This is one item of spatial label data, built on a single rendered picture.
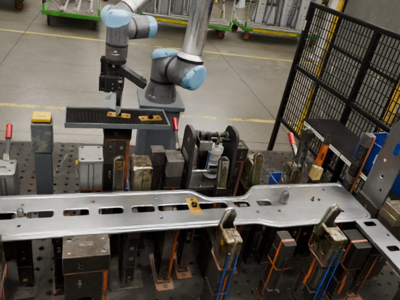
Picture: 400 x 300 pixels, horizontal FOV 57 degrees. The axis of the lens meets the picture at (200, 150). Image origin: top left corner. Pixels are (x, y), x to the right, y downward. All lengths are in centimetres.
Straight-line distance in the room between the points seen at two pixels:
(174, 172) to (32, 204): 48
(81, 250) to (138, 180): 36
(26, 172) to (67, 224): 80
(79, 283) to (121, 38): 75
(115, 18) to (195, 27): 40
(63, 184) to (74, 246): 80
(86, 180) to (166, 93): 62
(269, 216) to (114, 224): 52
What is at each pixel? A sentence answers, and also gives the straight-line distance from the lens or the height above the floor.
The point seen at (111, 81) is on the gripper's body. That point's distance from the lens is 133.
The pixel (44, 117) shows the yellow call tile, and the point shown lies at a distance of 139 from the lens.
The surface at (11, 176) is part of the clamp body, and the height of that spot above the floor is 105.
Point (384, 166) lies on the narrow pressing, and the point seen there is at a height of 115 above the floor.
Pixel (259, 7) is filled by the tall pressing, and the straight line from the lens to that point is 892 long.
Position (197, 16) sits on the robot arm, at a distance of 155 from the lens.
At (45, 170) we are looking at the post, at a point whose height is 95.
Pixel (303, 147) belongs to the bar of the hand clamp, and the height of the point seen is 114.
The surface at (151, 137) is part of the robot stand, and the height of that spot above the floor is 94.
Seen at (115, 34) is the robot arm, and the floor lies 147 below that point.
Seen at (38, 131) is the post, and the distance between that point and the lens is 140.
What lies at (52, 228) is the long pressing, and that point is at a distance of 116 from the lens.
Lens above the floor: 178
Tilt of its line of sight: 29 degrees down
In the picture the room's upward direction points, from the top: 11 degrees clockwise
